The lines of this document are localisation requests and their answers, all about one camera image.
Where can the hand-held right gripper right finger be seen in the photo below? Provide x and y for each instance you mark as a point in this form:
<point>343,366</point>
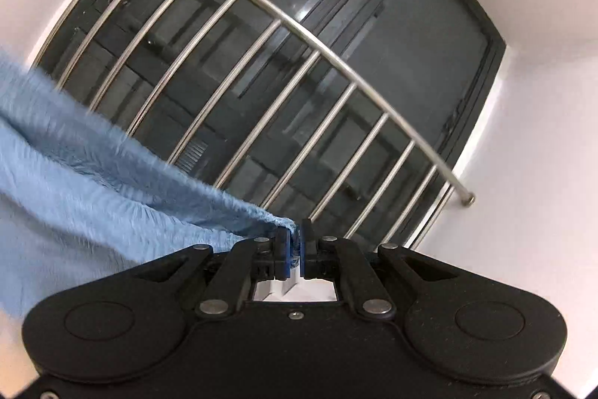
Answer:
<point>306,252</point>

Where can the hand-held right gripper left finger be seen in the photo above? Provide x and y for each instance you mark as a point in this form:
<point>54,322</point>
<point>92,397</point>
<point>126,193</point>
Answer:
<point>283,256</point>

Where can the blue fluffy garment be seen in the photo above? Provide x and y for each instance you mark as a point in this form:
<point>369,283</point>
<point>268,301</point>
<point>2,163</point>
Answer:
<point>93,193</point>

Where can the dark framed window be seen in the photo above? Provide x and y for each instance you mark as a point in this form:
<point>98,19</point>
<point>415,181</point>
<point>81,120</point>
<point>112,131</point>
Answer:
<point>420,53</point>

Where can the steel window railing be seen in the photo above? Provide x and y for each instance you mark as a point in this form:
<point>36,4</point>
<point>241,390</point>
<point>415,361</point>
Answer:
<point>281,22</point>

